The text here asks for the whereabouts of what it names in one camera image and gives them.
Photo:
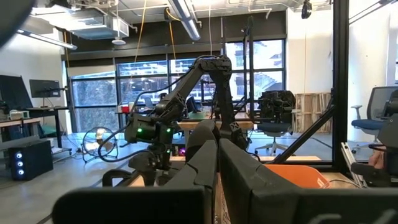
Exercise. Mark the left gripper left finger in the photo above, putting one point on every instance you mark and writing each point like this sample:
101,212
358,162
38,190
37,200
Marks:
202,174

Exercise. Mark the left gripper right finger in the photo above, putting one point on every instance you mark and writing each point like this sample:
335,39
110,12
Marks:
239,174

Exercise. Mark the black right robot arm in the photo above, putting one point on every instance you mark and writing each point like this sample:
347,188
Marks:
177,102

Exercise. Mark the wooden workbench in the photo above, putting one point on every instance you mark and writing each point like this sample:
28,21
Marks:
192,125

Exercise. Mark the red cup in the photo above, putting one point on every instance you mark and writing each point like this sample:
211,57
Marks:
125,109

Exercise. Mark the orange plastic bin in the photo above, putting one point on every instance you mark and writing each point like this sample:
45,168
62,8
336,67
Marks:
298,175

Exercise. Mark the black office chair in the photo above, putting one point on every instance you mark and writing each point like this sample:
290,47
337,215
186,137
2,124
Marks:
275,105

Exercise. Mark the wooden pallet stack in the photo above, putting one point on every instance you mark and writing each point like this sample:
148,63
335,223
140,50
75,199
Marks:
311,112

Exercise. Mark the computer tower with lights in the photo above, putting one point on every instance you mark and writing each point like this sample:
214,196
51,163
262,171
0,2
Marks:
34,158

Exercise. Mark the black standing desk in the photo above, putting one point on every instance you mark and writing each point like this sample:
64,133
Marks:
46,109

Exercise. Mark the black desk monitor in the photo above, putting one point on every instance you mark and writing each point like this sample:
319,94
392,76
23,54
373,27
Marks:
45,88

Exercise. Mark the person's hand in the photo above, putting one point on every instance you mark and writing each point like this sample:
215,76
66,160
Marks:
376,160

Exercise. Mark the ceiling air unit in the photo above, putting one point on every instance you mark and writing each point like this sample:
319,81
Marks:
99,26

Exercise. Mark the dark display panel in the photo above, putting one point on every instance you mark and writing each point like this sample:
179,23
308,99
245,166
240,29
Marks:
14,93

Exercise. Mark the grey mesh office chair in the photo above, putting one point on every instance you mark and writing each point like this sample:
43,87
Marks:
379,102

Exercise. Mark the ceiling light strip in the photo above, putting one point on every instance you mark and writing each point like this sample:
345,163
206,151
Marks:
46,39

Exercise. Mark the silver aluminium rail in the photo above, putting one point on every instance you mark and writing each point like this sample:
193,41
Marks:
351,161

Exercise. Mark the black aluminium table frame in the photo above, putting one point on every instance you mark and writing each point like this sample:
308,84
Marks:
340,93

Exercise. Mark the silver ceiling duct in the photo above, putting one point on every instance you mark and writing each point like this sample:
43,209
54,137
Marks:
186,21

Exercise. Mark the black ceiling camera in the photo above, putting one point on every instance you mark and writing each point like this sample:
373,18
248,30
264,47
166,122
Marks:
306,9

